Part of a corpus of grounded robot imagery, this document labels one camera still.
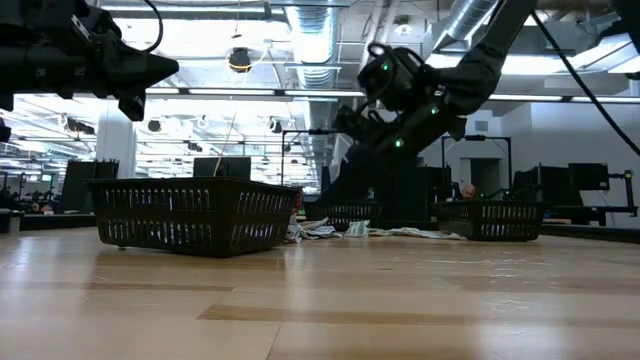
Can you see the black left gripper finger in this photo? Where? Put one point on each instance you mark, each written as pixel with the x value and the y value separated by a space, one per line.
pixel 145 88
pixel 140 60

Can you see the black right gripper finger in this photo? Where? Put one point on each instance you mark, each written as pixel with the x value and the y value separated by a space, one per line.
pixel 347 185

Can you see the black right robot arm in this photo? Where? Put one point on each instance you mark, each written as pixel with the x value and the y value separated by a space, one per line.
pixel 475 75

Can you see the black slotted plastic basket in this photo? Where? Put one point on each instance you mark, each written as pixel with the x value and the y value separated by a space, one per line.
pixel 492 220
pixel 192 217
pixel 340 214

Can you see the long ceiling light strip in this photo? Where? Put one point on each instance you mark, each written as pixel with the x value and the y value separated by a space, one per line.
pixel 230 91

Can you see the person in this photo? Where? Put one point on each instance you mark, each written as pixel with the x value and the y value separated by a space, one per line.
pixel 468 191

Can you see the black monitor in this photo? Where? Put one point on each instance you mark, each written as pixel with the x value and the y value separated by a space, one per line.
pixel 545 185
pixel 222 167
pixel 589 176
pixel 80 185

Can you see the grey box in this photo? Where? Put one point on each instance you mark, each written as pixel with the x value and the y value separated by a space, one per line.
pixel 11 221

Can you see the black gantry frame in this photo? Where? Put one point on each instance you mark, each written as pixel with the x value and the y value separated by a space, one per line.
pixel 300 131
pixel 475 137

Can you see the silver ventilation duct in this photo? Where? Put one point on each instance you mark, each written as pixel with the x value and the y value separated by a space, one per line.
pixel 467 20
pixel 315 30

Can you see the black camera on stand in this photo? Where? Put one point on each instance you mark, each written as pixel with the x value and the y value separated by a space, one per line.
pixel 627 176

